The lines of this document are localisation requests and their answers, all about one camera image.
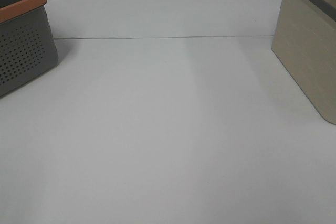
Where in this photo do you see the grey basket with orange rim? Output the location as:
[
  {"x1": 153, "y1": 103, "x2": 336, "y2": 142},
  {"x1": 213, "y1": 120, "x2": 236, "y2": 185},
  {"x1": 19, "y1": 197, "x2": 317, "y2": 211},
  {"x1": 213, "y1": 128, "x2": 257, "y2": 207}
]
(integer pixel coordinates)
[{"x1": 1, "y1": 0, "x2": 58, "y2": 96}]

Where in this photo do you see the beige bin with grey rim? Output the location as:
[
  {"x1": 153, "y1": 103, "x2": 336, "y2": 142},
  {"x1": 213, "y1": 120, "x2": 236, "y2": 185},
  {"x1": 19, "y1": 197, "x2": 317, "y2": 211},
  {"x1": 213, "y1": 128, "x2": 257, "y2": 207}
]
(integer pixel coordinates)
[{"x1": 271, "y1": 0, "x2": 335, "y2": 124}]

